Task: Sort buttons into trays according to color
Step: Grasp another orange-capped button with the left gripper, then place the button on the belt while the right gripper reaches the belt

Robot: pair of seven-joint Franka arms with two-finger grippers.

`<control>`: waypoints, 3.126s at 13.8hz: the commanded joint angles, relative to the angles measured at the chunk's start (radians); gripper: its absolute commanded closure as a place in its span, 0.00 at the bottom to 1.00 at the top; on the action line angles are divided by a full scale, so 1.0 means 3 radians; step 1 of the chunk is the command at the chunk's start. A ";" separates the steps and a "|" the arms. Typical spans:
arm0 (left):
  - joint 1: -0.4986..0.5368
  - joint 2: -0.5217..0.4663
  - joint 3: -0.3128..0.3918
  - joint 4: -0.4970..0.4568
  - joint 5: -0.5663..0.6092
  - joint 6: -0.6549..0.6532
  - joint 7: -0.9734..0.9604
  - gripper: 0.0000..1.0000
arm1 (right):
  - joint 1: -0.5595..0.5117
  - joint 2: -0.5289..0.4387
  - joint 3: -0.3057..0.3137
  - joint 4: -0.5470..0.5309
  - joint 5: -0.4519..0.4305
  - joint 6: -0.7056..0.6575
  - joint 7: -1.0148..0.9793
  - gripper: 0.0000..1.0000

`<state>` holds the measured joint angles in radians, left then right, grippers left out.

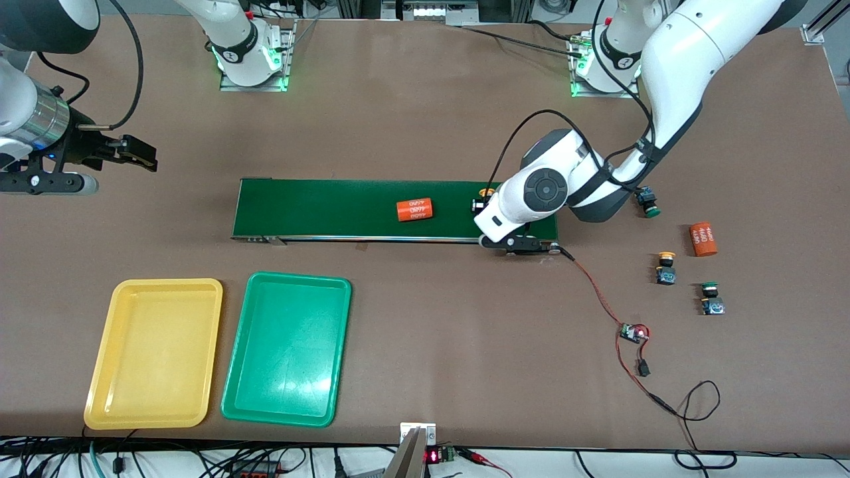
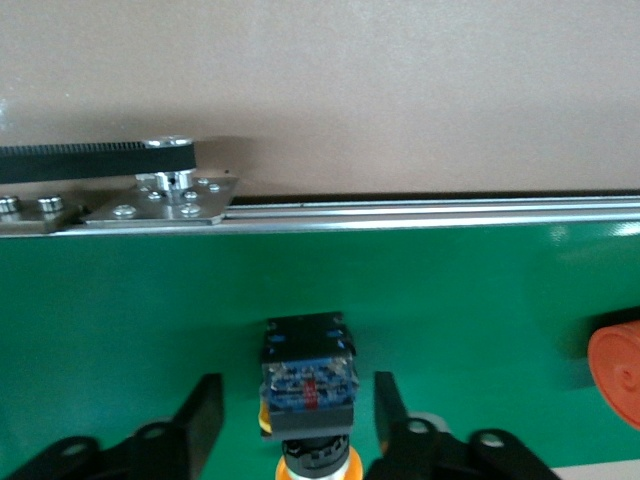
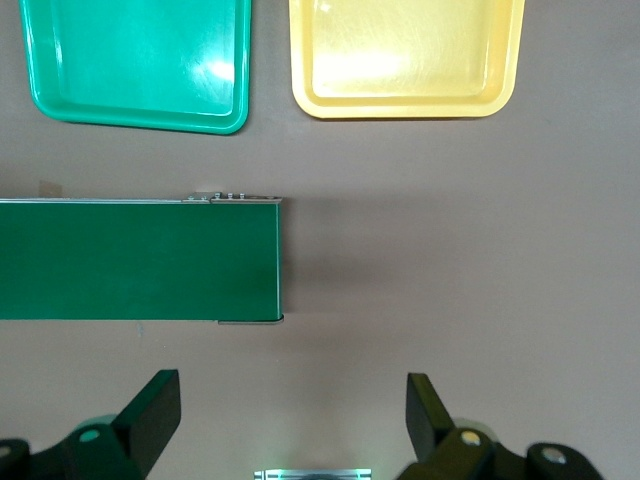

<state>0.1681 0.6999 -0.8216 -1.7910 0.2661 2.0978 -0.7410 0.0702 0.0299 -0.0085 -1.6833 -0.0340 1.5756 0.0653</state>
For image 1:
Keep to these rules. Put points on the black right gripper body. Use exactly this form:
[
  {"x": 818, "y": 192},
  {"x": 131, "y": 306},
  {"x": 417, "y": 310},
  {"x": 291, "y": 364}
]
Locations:
[{"x": 84, "y": 145}]

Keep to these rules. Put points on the orange printed cylinder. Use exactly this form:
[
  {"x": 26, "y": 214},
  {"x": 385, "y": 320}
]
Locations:
[
  {"x": 702, "y": 240},
  {"x": 415, "y": 210}
]

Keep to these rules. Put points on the green push button switch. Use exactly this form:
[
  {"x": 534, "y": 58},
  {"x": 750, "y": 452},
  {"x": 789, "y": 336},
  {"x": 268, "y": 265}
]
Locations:
[
  {"x": 712, "y": 307},
  {"x": 651, "y": 209}
]

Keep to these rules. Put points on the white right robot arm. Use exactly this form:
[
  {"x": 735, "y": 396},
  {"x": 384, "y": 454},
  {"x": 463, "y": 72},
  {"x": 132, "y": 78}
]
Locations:
[{"x": 232, "y": 33}]

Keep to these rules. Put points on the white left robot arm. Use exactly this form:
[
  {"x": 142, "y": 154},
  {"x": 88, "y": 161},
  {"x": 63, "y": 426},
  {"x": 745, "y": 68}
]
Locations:
[{"x": 684, "y": 53}]

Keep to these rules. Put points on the green conveyor belt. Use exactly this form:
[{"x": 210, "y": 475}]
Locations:
[{"x": 319, "y": 209}]

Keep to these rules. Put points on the yellow plastic tray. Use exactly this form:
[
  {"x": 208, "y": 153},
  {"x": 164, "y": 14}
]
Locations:
[{"x": 153, "y": 352}]

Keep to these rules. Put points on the small motor controller board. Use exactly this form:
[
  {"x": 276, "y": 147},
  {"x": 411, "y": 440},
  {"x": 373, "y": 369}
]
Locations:
[{"x": 631, "y": 333}]

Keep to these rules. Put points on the black inline connector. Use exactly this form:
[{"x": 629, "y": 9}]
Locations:
[{"x": 643, "y": 368}]

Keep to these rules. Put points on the green plastic tray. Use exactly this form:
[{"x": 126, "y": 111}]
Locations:
[{"x": 285, "y": 352}]

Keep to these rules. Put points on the red and black clip leads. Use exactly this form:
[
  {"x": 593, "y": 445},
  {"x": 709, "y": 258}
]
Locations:
[{"x": 481, "y": 458}]

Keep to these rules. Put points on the red digit display module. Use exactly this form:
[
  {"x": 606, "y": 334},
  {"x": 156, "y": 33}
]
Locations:
[{"x": 435, "y": 455}]

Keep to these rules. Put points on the orange power strip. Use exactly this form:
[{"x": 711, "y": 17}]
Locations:
[{"x": 252, "y": 470}]

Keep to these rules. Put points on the aluminium corner profile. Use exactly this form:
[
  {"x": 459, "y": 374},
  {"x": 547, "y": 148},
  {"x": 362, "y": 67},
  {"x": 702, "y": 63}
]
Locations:
[{"x": 813, "y": 32}]

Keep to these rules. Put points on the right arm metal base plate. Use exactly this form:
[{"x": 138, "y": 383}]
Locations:
[{"x": 252, "y": 87}]

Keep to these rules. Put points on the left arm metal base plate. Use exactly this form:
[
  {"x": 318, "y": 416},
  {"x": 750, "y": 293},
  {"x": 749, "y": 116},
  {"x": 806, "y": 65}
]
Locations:
[{"x": 604, "y": 94}]

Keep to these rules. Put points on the aluminium frame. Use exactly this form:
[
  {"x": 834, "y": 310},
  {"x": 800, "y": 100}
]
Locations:
[{"x": 388, "y": 10}]

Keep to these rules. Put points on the silver metal bracket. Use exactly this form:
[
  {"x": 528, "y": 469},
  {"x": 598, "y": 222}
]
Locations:
[{"x": 418, "y": 428}]

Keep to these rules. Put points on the grey pointed metal mount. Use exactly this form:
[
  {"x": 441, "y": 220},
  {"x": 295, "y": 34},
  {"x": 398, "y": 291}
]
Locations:
[{"x": 408, "y": 461}]

